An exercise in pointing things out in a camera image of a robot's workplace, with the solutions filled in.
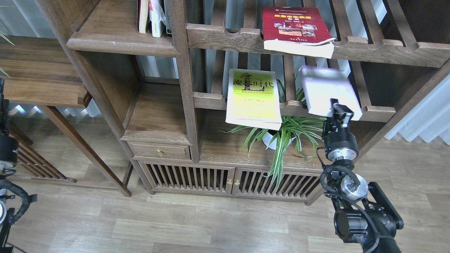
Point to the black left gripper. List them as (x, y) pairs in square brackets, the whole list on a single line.
[(8, 152)]

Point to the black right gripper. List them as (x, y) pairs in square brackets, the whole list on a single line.
[(340, 143)]

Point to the white lilac paperback book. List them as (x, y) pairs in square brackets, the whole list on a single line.
[(323, 84)]

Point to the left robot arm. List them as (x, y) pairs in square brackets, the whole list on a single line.
[(9, 190)]

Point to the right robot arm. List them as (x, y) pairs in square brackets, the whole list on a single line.
[(363, 213)]

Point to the spider plant in white pot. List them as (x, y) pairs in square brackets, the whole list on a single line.
[(291, 126)]

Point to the white curtain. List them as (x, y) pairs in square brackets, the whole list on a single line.
[(429, 120)]

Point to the wooden side table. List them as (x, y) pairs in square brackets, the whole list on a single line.
[(38, 72)]

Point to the yellow-green paperback book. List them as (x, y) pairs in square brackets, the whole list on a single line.
[(253, 99)]

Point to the red paperback book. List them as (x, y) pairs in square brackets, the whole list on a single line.
[(296, 30)]

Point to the dark wooden bookshelf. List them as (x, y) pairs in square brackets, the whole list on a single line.
[(169, 93)]

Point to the brass cabinet door knobs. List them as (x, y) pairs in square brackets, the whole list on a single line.
[(235, 182)]

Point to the tan upright book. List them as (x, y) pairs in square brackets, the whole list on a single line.
[(143, 12)]

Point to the white plastic-wrapped upright book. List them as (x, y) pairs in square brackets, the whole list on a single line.
[(157, 18)]

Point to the dark upright book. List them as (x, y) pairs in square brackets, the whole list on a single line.
[(168, 19)]

